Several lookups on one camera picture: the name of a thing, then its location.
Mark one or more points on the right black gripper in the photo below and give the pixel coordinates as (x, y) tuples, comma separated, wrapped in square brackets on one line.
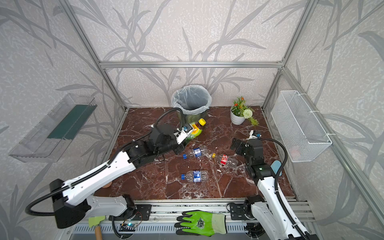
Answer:
[(237, 145)]

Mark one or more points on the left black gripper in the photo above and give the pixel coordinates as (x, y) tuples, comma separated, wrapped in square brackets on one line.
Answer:
[(176, 141)]

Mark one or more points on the clear bottle red label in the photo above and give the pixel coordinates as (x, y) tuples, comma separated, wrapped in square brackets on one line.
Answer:
[(225, 160)]

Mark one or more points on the green yellow-cap bottle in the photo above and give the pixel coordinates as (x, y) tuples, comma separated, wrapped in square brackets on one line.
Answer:
[(197, 129)]

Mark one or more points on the clear bottle blue label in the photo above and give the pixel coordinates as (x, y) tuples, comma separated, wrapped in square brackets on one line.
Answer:
[(196, 176), (198, 153)]

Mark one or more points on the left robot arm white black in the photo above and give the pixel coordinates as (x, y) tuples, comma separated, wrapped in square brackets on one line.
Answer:
[(71, 201)]

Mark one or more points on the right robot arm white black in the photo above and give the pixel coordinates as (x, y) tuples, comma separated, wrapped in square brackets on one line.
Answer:
[(271, 209)]

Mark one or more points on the green wood-pattern trash bin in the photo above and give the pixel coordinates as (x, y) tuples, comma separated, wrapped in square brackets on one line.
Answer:
[(187, 119)]

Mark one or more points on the clear plastic bin liner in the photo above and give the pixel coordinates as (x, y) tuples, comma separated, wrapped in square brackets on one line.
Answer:
[(192, 99)]

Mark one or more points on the light blue trowel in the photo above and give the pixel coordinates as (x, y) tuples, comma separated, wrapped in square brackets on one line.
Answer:
[(275, 166)]

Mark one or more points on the white pot with flowers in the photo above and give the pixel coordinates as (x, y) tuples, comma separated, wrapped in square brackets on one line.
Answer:
[(240, 112)]

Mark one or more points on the green and black work glove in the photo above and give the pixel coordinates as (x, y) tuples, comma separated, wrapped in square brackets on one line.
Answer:
[(200, 223)]

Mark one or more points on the small circuit board green led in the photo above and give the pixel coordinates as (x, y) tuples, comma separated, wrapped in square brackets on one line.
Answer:
[(128, 227)]

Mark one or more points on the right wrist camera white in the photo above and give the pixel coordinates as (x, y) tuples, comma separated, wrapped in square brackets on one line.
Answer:
[(254, 135)]

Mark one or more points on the white wire mesh basket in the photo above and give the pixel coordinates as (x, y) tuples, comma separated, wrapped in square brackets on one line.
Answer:
[(301, 132)]

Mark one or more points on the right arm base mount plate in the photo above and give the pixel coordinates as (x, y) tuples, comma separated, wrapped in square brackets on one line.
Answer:
[(239, 212)]

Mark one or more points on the brown trowel handle end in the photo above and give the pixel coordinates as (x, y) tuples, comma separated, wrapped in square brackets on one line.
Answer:
[(107, 185)]

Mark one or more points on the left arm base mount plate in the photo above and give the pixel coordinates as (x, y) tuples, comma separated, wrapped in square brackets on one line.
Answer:
[(137, 213)]

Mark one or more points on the clear acrylic wall shelf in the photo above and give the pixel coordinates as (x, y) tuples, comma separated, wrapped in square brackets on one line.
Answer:
[(50, 138)]

